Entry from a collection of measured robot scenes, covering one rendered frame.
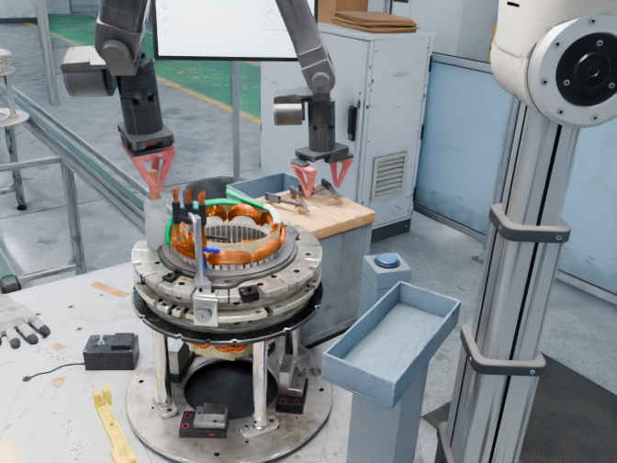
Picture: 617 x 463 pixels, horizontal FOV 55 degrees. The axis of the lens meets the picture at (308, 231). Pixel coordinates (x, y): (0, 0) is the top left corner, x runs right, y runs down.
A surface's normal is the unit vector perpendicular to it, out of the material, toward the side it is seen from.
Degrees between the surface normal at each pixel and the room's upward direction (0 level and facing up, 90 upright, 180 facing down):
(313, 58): 96
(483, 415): 90
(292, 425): 0
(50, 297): 0
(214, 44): 83
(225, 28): 83
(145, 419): 0
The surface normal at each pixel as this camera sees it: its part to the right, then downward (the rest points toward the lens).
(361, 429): -0.54, 0.33
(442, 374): 0.04, -0.91
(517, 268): 0.00, 0.42
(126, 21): 0.03, 0.83
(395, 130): 0.60, 0.36
